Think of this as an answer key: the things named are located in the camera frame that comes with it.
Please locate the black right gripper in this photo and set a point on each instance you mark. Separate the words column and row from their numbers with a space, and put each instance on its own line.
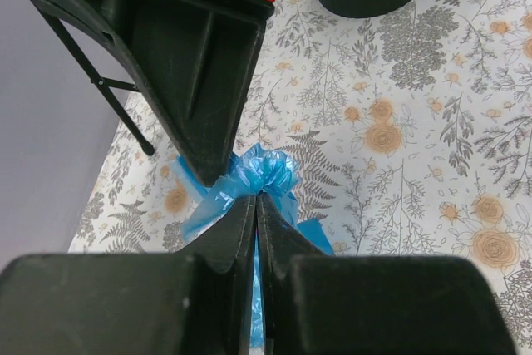
column 192, row 60

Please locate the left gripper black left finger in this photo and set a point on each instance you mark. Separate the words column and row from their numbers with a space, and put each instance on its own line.
column 89, row 304

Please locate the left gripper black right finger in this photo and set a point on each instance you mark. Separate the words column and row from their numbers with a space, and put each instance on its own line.
column 374, row 305

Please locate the blue trash bag roll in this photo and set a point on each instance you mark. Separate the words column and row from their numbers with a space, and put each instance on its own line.
column 249, row 188

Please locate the black music stand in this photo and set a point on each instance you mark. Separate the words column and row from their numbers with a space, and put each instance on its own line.
column 102, row 84

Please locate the floral patterned table mat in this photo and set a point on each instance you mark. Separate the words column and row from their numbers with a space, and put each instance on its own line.
column 412, row 132

